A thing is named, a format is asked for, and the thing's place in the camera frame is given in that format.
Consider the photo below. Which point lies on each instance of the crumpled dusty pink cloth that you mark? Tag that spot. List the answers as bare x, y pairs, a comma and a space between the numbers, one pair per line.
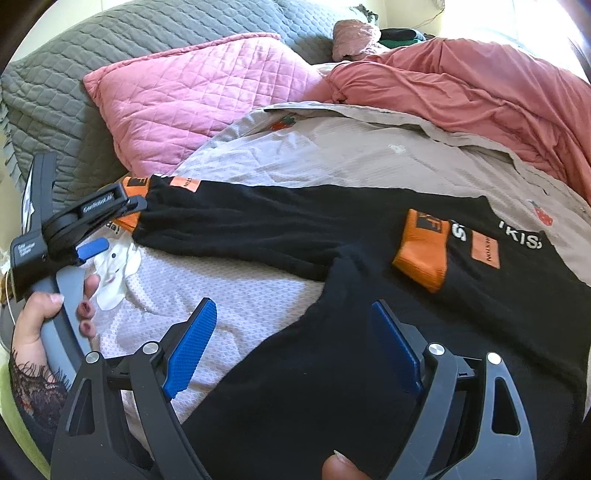
353, 37

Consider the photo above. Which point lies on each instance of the person's left hand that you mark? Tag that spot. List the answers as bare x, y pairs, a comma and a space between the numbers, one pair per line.
32, 323

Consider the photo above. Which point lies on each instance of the person's right hand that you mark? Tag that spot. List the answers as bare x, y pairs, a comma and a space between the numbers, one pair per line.
344, 468

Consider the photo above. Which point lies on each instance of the grey quilted bedspread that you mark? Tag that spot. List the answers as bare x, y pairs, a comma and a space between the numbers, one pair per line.
92, 41

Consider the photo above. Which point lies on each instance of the person's left forearm lace sleeve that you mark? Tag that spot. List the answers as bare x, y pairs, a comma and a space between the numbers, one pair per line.
32, 397

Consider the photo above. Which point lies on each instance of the pink quilted pillow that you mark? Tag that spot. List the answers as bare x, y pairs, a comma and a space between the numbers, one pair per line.
184, 92

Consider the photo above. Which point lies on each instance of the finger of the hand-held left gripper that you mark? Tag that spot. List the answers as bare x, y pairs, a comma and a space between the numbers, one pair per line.
92, 249
99, 205

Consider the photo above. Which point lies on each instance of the salmon pink duvet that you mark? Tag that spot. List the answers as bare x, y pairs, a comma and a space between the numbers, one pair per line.
461, 83

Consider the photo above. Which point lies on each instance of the dark green clothes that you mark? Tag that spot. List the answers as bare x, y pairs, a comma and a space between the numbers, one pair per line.
399, 36

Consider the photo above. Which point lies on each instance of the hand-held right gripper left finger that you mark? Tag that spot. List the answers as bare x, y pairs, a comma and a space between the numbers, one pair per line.
191, 350

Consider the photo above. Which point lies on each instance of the black sweater with orange cuffs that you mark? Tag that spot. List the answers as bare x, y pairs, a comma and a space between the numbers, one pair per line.
323, 221

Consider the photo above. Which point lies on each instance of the lime green clothing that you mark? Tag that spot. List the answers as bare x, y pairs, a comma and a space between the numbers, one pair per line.
14, 429

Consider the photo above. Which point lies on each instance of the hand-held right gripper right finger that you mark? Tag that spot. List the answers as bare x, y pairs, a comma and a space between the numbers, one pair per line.
397, 341

